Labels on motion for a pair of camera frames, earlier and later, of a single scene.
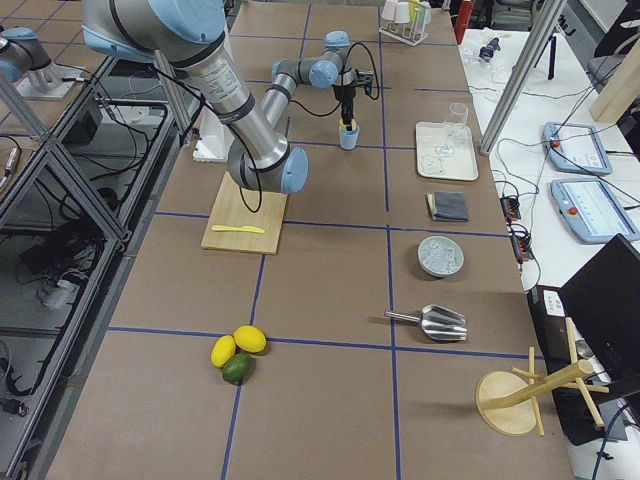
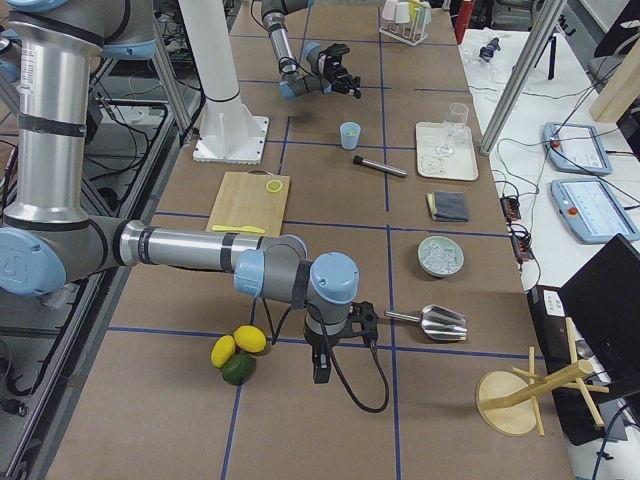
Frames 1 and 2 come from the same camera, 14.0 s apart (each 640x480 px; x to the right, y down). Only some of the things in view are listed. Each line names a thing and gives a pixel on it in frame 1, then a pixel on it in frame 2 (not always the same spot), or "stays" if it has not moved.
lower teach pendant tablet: [591, 211] stays
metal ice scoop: [437, 322] stays
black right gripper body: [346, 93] → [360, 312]
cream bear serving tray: [445, 151] stays
